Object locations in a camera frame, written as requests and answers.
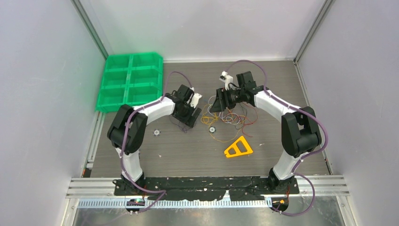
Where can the yellow triangular plastic piece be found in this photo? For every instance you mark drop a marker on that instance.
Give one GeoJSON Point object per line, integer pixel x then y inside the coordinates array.
{"type": "Point", "coordinates": [238, 148]}

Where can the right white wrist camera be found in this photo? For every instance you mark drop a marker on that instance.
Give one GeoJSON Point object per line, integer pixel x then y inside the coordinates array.
{"type": "Point", "coordinates": [226, 79]}

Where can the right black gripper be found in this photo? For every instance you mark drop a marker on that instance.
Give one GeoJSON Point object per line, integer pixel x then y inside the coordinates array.
{"type": "Point", "coordinates": [222, 100]}

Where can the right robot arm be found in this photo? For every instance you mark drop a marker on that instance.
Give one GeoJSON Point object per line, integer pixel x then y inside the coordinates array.
{"type": "Point", "coordinates": [300, 133]}

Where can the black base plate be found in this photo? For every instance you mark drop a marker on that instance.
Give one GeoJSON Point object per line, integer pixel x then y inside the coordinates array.
{"type": "Point", "coordinates": [244, 188]}

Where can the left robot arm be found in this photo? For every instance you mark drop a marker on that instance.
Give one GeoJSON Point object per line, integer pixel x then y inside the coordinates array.
{"type": "Point", "coordinates": [127, 130]}

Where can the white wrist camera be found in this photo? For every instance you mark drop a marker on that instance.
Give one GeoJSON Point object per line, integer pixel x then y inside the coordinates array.
{"type": "Point", "coordinates": [194, 99]}
{"type": "Point", "coordinates": [226, 79]}

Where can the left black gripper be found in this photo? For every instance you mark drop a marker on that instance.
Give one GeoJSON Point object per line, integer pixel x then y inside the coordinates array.
{"type": "Point", "coordinates": [189, 120]}

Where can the aluminium front rail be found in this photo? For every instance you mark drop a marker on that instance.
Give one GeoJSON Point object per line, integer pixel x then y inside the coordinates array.
{"type": "Point", "coordinates": [99, 193]}

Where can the poker chip middle left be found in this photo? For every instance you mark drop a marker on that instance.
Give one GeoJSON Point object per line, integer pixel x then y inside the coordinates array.
{"type": "Point", "coordinates": [156, 132]}

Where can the green compartment bin tray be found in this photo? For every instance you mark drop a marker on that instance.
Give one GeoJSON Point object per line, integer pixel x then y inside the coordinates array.
{"type": "Point", "coordinates": [132, 79]}

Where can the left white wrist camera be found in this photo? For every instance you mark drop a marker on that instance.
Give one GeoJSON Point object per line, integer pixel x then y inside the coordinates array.
{"type": "Point", "coordinates": [194, 99]}

